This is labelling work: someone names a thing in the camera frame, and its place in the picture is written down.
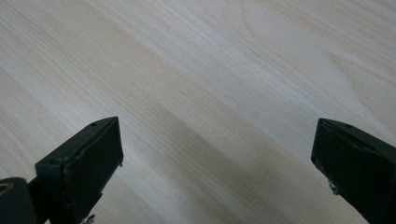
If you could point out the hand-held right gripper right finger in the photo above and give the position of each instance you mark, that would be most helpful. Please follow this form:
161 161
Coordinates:
358 166

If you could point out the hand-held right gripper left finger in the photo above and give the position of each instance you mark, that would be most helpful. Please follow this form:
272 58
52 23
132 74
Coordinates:
82 163

